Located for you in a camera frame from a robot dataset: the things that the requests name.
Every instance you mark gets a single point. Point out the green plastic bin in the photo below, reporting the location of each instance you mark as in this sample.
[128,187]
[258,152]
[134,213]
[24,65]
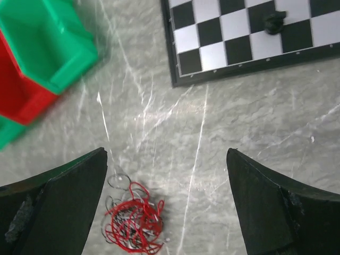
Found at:
[48,41]
[10,130]

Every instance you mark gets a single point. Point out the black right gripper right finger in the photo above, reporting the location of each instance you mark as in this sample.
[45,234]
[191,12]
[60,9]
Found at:
[279,215]

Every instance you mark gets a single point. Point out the black chess piece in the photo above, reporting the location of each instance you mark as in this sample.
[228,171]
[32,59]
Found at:
[273,24]

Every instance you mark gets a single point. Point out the black and white chessboard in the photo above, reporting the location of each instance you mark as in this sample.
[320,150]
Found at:
[208,40]

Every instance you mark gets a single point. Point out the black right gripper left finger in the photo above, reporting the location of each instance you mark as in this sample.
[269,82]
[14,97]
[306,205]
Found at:
[52,212]

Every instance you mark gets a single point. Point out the left green plastic bin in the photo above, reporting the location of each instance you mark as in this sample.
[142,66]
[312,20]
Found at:
[10,130]

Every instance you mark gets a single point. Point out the red plastic bin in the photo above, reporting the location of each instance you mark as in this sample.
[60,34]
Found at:
[22,99]

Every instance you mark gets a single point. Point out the right green plastic bin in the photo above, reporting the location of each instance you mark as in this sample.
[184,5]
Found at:
[48,41]

